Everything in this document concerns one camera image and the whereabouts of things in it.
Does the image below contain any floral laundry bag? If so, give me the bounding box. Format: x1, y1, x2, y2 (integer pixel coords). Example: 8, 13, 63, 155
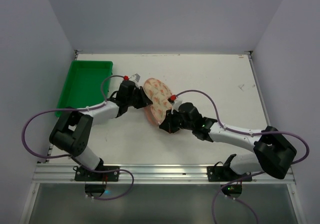
142, 78, 172, 126

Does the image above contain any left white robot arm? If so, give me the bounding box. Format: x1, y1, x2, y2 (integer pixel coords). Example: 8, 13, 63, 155
49, 80, 152, 174

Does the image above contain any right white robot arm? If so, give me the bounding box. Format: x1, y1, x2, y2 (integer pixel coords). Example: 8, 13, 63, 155
159, 102, 297, 180

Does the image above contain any green plastic tray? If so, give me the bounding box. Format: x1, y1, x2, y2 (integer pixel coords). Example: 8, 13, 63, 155
57, 60, 113, 109

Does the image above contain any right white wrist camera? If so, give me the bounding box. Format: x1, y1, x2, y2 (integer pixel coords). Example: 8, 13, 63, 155
170, 95, 183, 114

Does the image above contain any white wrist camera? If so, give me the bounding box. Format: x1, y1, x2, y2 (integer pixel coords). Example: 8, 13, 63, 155
129, 73, 141, 84
170, 95, 183, 114

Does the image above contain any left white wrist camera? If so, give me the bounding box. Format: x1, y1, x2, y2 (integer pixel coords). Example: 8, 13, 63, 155
129, 73, 141, 84

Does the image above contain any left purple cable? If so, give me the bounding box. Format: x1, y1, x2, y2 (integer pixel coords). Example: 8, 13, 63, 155
21, 74, 131, 160

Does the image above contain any purple cable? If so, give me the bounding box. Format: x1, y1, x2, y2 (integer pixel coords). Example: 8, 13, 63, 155
21, 74, 131, 160
169, 89, 311, 224

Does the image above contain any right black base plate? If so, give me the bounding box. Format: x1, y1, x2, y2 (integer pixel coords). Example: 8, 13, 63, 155
206, 165, 252, 182

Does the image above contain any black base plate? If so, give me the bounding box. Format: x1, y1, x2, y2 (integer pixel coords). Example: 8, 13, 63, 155
206, 165, 252, 182
72, 165, 120, 182

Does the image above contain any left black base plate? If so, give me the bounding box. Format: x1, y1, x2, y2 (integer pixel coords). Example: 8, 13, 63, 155
72, 165, 120, 182

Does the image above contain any aluminium mounting rail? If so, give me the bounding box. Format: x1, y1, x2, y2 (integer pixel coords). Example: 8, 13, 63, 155
31, 162, 296, 185

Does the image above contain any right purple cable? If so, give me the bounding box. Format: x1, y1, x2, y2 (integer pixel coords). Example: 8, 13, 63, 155
169, 89, 311, 224

